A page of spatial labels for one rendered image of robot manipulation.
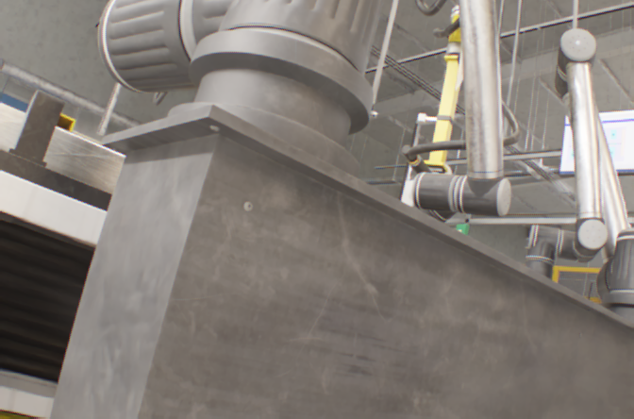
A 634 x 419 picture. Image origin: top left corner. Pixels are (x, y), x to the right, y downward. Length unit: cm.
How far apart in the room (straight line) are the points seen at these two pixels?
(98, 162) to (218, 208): 79
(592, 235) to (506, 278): 107
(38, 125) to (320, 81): 63
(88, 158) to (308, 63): 77
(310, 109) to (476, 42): 91
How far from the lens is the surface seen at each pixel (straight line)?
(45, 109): 110
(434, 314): 74
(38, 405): 127
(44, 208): 104
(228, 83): 63
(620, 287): 188
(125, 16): 91
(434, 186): 158
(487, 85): 148
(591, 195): 198
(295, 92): 62
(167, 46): 83
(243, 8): 69
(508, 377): 94
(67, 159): 127
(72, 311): 138
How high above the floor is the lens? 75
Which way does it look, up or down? 15 degrees up
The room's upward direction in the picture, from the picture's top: 15 degrees clockwise
